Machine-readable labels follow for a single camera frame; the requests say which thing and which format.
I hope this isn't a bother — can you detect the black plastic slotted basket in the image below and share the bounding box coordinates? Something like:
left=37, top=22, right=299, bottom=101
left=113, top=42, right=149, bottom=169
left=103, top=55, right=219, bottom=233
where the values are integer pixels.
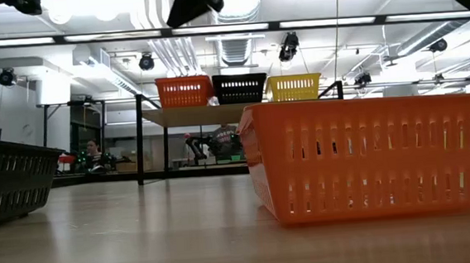
left=210, top=71, right=269, bottom=83
left=213, top=76, right=268, bottom=107
left=0, top=130, right=70, bottom=231

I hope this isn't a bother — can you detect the red plastic slotted basket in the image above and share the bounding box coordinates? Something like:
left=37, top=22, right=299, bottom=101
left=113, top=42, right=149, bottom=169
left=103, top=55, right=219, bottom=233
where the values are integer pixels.
left=156, top=79, right=215, bottom=110
left=154, top=74, right=215, bottom=86
left=234, top=88, right=470, bottom=232

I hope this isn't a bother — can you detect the green background object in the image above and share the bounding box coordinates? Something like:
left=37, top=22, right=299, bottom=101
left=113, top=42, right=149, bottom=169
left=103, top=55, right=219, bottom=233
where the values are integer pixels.
left=215, top=154, right=243, bottom=165

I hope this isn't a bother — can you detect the silver ribbed ceiling duct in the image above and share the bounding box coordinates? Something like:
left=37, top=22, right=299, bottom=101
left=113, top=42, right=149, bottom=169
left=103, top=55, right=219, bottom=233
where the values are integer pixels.
left=208, top=0, right=269, bottom=69

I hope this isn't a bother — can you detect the black ceiling-hung camera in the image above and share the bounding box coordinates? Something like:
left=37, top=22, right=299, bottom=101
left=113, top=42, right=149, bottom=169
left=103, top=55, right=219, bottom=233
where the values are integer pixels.
left=352, top=71, right=374, bottom=88
left=0, top=66, right=19, bottom=88
left=137, top=51, right=157, bottom=72
left=427, top=37, right=449, bottom=55
left=276, top=31, right=302, bottom=64

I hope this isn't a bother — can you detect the white ceiling pipe bundle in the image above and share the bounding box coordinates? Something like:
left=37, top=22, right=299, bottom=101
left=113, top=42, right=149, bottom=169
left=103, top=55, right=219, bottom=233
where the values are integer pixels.
left=128, top=0, right=205, bottom=81

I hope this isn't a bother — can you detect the yellow plastic slotted basket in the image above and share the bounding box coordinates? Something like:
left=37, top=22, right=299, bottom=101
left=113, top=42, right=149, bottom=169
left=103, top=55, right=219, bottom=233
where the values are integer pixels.
left=264, top=72, right=324, bottom=103

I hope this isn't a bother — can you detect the person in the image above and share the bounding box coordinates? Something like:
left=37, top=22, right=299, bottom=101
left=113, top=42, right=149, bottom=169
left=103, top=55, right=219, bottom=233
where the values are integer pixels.
left=209, top=123, right=243, bottom=163
left=84, top=137, right=106, bottom=170

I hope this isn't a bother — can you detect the brown cardboard box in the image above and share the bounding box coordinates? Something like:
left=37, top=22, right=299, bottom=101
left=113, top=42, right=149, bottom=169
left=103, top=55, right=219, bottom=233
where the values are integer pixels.
left=113, top=149, right=152, bottom=175

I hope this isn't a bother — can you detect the red background object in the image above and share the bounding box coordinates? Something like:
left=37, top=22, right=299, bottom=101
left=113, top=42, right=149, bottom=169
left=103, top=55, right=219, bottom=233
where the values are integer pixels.
left=57, top=153, right=77, bottom=166

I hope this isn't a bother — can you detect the black ceiling light rail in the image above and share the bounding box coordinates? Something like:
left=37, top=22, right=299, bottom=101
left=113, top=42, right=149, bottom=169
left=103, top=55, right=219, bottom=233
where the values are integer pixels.
left=0, top=5, right=470, bottom=53

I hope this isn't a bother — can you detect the wooden shelf with black legs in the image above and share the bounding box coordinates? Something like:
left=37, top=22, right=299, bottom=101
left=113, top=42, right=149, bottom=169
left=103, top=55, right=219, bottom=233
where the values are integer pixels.
left=132, top=79, right=351, bottom=187

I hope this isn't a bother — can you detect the black background rig frame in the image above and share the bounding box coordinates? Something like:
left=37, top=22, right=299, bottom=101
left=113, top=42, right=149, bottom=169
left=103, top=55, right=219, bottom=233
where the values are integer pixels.
left=35, top=98, right=113, bottom=180

